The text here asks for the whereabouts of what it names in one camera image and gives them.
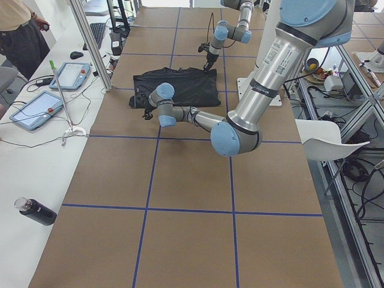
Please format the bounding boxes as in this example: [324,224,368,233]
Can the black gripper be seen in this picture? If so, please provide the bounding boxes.
[142,99,156,120]
[198,43,220,71]

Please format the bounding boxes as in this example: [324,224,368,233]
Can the black graphic t-shirt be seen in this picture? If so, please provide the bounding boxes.
[129,67,221,109]

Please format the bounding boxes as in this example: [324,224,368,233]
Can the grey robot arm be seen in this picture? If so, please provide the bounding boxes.
[198,0,254,72]
[143,0,355,157]

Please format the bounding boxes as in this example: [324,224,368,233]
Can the green tipped metal rod stand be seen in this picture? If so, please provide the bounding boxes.
[49,60,87,147]

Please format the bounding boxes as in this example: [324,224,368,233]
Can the far blue teach pendant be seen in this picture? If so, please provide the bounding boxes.
[55,62,91,91]

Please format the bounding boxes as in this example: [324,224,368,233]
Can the blue teach pendant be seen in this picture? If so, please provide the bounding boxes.
[55,62,91,91]
[9,91,63,131]

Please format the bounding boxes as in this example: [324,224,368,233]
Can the black computer mouse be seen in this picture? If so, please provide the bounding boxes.
[70,51,83,60]

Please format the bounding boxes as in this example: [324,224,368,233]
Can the black keyboard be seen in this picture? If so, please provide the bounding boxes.
[90,22,106,49]

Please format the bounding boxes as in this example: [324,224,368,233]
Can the bowl with yellow ball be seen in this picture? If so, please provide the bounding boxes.
[304,58,320,72]

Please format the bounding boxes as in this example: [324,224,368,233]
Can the near blue teach pendant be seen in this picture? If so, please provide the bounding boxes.
[9,91,63,131]

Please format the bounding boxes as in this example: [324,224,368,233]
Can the white power adapter box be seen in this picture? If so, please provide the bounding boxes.
[323,76,344,92]

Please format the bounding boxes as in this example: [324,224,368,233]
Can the white plastic chair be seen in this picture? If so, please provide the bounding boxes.
[295,119,370,161]

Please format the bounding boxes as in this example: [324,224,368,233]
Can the seated person beige shirt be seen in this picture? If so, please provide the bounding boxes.
[1,1,50,79]

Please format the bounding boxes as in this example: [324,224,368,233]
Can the black water bottle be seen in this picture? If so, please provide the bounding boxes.
[14,197,57,226]

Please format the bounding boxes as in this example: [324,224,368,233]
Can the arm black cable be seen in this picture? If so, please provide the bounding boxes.
[206,12,238,49]

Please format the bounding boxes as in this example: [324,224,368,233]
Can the aluminium frame post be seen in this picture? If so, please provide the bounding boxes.
[69,0,112,92]

